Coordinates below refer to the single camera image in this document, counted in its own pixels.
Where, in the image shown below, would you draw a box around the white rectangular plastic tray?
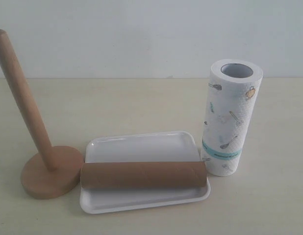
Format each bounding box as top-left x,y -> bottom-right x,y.
79,131 -> 211,214

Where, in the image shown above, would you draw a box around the brown cardboard tube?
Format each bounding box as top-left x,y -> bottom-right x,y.
80,162 -> 207,189

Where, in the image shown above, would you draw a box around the wooden paper towel holder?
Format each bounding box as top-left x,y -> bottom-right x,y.
0,29 -> 84,199

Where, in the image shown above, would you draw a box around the printed white paper towel roll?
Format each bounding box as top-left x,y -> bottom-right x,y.
201,59 -> 263,177

